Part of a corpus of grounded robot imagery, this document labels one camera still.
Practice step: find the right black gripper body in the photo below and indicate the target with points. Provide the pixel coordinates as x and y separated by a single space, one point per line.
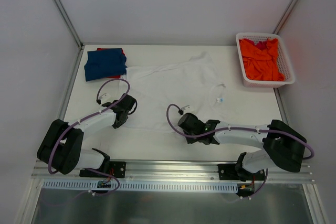
187 123

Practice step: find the white t shirt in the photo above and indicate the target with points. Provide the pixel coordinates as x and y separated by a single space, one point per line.
194 83

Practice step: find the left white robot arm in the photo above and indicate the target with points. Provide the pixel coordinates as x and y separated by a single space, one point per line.
61 148

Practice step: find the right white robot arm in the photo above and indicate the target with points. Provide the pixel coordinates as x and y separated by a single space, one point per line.
277 145

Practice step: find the folded blue t shirt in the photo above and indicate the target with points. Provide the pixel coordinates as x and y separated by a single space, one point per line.
92 68

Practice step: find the folded red t shirt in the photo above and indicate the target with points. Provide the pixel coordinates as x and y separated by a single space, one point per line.
112 62

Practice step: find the orange t shirt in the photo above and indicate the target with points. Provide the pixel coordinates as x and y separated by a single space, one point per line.
261 65

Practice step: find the white plastic basket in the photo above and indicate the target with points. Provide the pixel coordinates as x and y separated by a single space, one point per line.
283 61

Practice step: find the magenta garment in basket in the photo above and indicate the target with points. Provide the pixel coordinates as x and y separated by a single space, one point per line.
261 45

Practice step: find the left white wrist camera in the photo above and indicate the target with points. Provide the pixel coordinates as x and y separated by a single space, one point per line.
103 98

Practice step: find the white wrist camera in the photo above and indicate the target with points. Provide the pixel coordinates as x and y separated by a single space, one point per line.
186 109
103 98

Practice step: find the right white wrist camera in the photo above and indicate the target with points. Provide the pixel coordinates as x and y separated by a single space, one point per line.
186 109

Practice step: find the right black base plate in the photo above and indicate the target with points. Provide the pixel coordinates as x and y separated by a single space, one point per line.
231 171

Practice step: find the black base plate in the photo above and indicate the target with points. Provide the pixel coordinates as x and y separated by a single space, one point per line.
231 171
114 168

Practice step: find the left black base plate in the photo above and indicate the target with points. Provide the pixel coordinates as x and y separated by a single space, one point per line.
114 168

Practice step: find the aluminium mounting rail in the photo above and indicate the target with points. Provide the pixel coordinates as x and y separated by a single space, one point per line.
179 171

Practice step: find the white slotted cable duct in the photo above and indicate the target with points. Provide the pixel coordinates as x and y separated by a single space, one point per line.
141 186

